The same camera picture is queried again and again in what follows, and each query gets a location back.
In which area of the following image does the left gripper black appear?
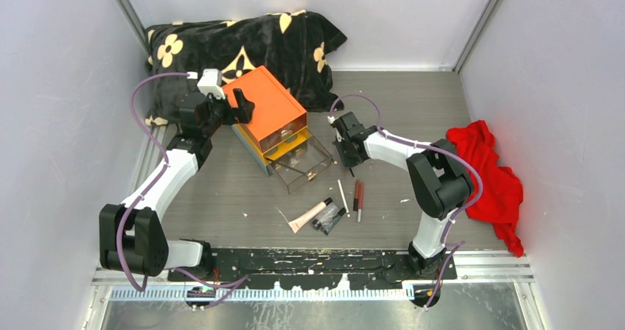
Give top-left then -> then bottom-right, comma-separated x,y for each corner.
203,90 -> 254,138

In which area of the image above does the orange drawer organizer box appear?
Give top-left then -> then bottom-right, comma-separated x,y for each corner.
223,66 -> 310,175

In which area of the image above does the clear bottom drawer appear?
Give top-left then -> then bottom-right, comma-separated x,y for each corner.
264,129 -> 332,194

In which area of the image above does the white makeup pencil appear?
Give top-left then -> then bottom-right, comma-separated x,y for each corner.
337,179 -> 351,217

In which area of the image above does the black mascara tube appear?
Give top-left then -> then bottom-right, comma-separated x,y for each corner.
321,208 -> 346,235

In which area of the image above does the clear black makeup bottle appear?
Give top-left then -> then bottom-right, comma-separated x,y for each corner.
311,203 -> 339,230

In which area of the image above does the pink makeup tube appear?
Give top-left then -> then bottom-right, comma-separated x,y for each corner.
288,197 -> 333,234

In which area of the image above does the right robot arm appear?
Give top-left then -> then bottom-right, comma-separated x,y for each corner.
328,112 -> 475,279

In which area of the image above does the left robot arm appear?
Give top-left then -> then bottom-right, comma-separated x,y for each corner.
99,88 -> 255,281

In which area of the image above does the black floral blanket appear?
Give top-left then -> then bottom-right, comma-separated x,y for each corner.
144,10 -> 348,126

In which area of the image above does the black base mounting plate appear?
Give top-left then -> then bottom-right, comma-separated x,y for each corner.
185,248 -> 457,291

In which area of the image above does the red cloth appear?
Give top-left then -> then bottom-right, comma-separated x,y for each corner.
446,120 -> 525,257

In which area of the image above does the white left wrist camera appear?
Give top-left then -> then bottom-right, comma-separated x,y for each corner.
197,69 -> 226,100

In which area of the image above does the aluminium front rail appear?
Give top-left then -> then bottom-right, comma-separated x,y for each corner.
91,249 -> 534,306

